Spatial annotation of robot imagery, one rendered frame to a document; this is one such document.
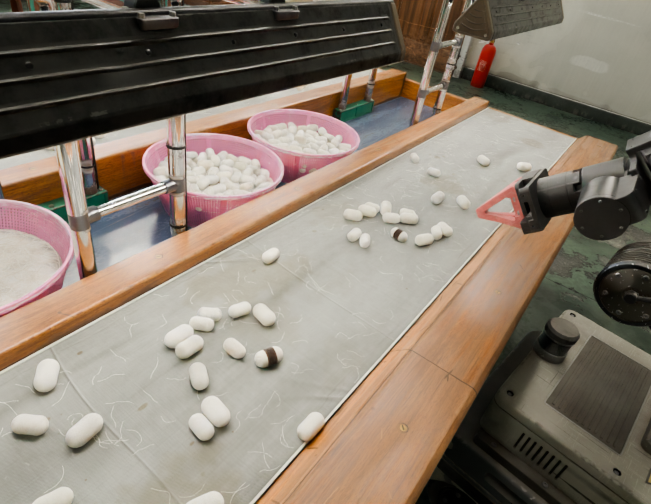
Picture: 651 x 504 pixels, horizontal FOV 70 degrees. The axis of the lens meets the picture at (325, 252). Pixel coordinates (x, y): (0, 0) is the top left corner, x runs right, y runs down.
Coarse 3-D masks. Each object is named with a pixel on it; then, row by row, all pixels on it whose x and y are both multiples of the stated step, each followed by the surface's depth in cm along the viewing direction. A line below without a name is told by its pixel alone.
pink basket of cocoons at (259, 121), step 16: (272, 112) 117; (288, 112) 120; (304, 112) 121; (256, 128) 113; (336, 128) 119; (352, 128) 116; (352, 144) 114; (288, 160) 102; (304, 160) 101; (320, 160) 102; (336, 160) 104; (288, 176) 106
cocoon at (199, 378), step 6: (192, 366) 53; (198, 366) 53; (204, 366) 53; (192, 372) 52; (198, 372) 52; (204, 372) 52; (192, 378) 52; (198, 378) 51; (204, 378) 52; (192, 384) 52; (198, 384) 51; (204, 384) 52
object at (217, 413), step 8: (208, 400) 49; (216, 400) 49; (208, 408) 49; (216, 408) 49; (224, 408) 49; (208, 416) 49; (216, 416) 48; (224, 416) 48; (216, 424) 48; (224, 424) 48
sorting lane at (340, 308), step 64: (512, 128) 146; (384, 192) 98; (448, 192) 103; (256, 256) 74; (320, 256) 76; (384, 256) 79; (448, 256) 82; (128, 320) 59; (256, 320) 62; (320, 320) 64; (384, 320) 66; (0, 384) 49; (64, 384) 50; (128, 384) 52; (256, 384) 54; (320, 384) 56; (0, 448) 44; (64, 448) 45; (128, 448) 46; (192, 448) 47; (256, 448) 48
